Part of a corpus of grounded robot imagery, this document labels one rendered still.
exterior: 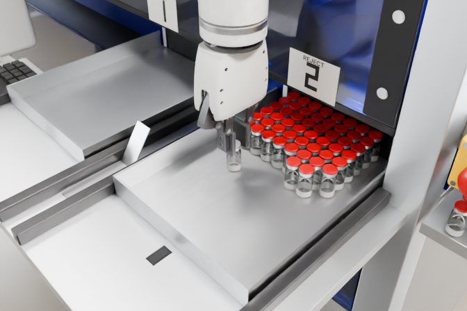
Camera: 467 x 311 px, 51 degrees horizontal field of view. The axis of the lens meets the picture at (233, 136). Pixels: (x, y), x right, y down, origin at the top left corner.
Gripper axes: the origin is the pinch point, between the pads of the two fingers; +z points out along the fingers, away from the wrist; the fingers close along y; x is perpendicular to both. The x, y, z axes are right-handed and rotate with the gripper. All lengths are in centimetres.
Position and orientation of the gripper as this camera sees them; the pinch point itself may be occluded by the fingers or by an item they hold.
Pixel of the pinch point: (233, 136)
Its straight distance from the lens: 69.7
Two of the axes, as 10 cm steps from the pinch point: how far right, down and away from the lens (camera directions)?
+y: -7.1, 4.2, -5.6
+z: 0.0, 8.0, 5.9
